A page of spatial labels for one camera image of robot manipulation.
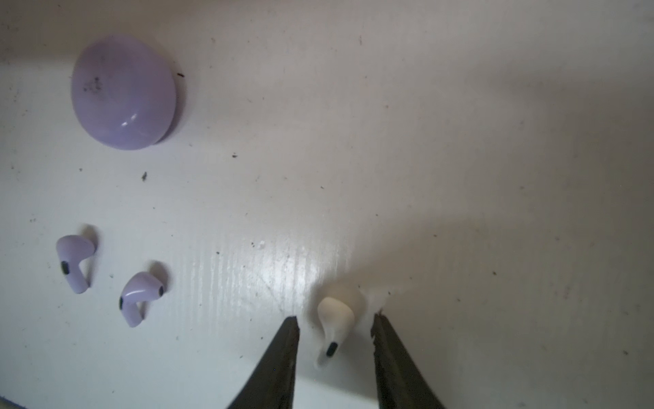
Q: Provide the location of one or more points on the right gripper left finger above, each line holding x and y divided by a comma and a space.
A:
272, 383

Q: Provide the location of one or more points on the white earbud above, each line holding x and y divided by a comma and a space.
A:
338, 310

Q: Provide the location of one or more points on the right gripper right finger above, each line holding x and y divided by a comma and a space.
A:
399, 383

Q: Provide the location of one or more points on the purple earbud charging case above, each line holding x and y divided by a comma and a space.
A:
123, 93

